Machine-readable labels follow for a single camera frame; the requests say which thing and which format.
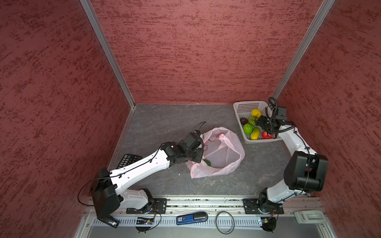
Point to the green speckled guava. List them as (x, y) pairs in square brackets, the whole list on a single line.
[(253, 121)]

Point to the aluminium corner post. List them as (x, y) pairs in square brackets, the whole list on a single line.
[(93, 19), (313, 28)]

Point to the white plastic latch box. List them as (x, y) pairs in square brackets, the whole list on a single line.
[(310, 217)]

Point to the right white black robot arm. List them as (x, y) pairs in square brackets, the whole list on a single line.
[(306, 170)]

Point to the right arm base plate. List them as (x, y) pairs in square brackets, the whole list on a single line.
[(250, 206)]

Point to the aluminium front rail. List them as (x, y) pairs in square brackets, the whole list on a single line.
[(179, 205)]

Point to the dark purple mangosteen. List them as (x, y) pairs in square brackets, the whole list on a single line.
[(243, 121)]

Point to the bright green bumpy fruit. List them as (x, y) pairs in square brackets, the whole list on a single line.
[(248, 129)]

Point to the right circuit board with wires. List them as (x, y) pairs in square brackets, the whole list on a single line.
[(269, 223)]

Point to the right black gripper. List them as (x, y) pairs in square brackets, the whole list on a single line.
[(260, 121)]

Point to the left aluminium corner post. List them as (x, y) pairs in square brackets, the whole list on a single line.
[(93, 19)]

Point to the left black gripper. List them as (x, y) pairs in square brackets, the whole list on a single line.
[(197, 158)]

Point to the blue black handheld device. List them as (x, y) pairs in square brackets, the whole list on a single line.
[(197, 217)]

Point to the black calculator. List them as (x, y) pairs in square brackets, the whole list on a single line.
[(128, 159)]

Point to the dark green avocado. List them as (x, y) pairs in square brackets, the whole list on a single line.
[(207, 162)]

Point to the circuit board with wires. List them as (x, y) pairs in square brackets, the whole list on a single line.
[(269, 223), (146, 224)]

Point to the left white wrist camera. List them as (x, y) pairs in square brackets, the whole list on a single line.
[(200, 135)]

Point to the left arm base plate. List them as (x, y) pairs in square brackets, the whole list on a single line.
[(159, 205)]

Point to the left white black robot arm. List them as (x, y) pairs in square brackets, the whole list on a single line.
[(110, 190)]

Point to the left circuit board with wires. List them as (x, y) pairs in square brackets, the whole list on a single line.
[(146, 224)]

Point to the yellow round fruit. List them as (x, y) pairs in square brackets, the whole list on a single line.
[(256, 113)]

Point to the red apple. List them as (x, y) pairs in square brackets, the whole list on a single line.
[(265, 135)]

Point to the right aluminium corner post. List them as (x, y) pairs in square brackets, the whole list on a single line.
[(313, 28)]

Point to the pink printed plastic bag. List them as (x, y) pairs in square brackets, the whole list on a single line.
[(223, 149)]

